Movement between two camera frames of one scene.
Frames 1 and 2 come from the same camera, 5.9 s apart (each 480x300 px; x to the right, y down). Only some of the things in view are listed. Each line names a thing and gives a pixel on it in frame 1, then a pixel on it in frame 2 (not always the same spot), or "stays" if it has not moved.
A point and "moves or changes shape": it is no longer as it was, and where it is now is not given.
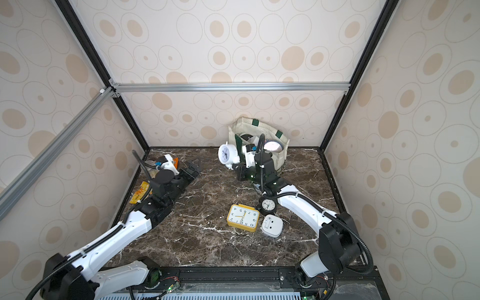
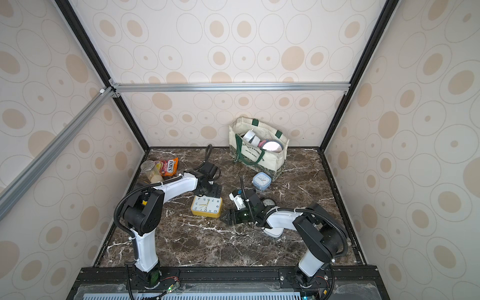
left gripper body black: x=182 y=180 → x=211 y=190
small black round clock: x=266 y=206 stays
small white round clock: x=228 y=155 → x=252 y=137
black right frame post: x=385 y=15 stays
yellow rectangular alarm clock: x=243 y=217 moves or changes shape
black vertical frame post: x=93 y=55 stays
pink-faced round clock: x=274 y=145 stays
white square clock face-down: x=272 y=225 stays
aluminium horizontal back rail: x=229 y=87 stays
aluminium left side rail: x=12 y=190 stays
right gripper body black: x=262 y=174 → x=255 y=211
